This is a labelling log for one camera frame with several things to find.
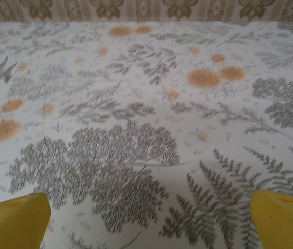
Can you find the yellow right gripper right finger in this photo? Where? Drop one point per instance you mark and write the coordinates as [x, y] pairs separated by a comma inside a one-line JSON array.
[[283, 223]]

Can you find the floral tablecloth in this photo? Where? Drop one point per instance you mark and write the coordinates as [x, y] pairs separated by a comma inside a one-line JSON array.
[[146, 103]]

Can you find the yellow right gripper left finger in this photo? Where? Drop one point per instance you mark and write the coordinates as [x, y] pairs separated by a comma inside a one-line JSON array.
[[14, 223]]

